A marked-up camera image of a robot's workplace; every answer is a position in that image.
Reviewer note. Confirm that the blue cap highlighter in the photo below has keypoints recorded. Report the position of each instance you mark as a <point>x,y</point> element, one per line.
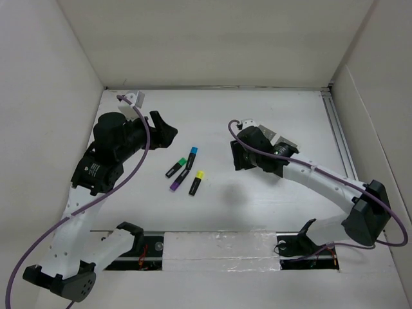
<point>191,158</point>

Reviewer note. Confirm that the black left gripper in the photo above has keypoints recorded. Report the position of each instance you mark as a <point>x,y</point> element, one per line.
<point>161,135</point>

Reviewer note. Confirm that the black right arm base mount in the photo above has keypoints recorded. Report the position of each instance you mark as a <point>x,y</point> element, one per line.
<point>298,252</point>

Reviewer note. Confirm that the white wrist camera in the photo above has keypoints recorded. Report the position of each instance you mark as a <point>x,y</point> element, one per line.
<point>245,123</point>
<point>128,101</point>

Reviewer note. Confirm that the purple cap highlighter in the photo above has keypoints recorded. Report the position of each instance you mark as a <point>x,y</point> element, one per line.
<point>178,181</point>

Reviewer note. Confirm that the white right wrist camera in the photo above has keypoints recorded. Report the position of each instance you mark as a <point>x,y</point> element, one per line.
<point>245,123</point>

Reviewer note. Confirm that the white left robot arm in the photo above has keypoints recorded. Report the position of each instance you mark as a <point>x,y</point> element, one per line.
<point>67,270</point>

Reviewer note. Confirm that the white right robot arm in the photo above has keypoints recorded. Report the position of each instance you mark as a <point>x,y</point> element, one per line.
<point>365,206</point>

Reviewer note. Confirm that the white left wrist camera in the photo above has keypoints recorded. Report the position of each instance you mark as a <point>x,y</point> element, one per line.
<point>128,101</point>

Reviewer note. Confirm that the green cap highlighter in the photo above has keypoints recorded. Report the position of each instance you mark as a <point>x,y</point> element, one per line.
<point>175,168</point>

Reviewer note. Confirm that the white slotted desk organizer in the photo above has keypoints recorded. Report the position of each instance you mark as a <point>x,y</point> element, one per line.
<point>276,138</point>

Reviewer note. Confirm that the aluminium rail right side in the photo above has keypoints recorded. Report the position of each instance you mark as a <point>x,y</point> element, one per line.
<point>339,136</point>

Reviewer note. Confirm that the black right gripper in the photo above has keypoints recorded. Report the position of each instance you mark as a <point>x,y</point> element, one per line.
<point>239,161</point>

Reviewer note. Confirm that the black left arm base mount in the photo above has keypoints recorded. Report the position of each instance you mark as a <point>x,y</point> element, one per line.
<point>146,254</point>

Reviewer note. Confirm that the yellow cap highlighter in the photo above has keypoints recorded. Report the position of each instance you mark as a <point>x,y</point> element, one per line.
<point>196,183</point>

